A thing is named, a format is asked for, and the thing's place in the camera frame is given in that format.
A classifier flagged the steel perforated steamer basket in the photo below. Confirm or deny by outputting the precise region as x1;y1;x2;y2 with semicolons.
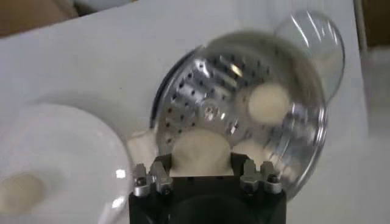
148;29;329;201

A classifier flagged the white round plate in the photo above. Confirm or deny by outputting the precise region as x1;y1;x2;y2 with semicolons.
0;102;133;224

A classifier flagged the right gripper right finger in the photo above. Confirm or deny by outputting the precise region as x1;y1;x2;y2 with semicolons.
230;152;283;195

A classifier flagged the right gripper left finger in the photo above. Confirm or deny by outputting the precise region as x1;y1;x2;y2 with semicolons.
132;153;174;198

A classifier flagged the cream electric cooker base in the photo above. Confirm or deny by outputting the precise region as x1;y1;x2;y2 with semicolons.
126;129;159;168

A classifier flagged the round glass pot lid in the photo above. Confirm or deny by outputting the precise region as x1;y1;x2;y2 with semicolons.
273;10;346;103

